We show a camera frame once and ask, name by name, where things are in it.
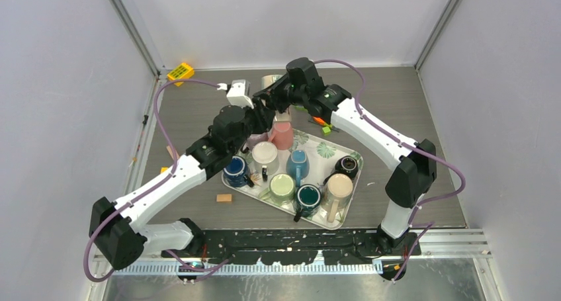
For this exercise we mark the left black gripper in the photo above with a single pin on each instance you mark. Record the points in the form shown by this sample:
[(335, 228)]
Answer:
[(262, 119)]

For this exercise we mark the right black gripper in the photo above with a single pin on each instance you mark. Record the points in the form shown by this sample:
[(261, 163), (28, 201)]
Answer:
[(270, 96)]

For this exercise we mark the black mug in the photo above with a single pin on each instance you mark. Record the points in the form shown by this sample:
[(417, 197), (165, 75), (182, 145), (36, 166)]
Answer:
[(347, 166)]

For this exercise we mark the sea pattern beige mug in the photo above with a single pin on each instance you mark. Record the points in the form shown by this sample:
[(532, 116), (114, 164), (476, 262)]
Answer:
[(268, 80)]

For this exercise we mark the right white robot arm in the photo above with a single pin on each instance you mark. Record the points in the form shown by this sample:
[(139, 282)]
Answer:
[(412, 163)]

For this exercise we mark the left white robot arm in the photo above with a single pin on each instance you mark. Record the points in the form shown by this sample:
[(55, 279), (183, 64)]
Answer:
[(121, 229)]

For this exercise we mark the lilac mug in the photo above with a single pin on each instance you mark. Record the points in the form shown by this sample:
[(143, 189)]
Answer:
[(253, 140)]

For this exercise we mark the white mug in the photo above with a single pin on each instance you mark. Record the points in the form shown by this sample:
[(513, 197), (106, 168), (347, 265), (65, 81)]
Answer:
[(265, 159)]

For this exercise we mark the dark blue mug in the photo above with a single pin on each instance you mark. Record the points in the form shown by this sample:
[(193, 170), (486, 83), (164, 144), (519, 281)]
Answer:
[(236, 173)]

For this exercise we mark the pink mug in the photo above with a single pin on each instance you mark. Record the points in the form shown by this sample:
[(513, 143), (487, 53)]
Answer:
[(282, 135)]

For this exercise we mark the light blue mug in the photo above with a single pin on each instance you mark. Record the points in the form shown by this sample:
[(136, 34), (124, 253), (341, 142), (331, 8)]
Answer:
[(298, 166)]

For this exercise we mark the light green mug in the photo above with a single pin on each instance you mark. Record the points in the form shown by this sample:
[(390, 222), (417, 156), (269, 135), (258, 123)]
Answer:
[(281, 189)]

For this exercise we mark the teal mug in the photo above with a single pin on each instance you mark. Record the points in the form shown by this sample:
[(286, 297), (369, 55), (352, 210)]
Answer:
[(306, 202)]

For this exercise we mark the tall beige mug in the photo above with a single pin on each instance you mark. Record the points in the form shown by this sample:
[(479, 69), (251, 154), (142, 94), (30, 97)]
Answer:
[(337, 192)]

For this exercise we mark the orange arch brick assembly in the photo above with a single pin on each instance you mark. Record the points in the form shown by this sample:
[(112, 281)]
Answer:
[(321, 122)]

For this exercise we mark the small green cube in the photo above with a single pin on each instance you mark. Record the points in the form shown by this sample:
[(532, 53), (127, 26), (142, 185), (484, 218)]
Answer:
[(326, 130)]

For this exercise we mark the wooden block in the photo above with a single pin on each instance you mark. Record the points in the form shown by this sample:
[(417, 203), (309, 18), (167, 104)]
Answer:
[(170, 151), (224, 198)]

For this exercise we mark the yellow toy block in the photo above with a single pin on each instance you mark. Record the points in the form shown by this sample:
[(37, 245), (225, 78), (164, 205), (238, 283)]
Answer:
[(182, 71)]

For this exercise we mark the leaf patterned metal tray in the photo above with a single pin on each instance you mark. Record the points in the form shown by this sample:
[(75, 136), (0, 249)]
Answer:
[(323, 156)]

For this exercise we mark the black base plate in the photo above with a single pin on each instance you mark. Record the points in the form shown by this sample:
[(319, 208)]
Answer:
[(295, 247)]

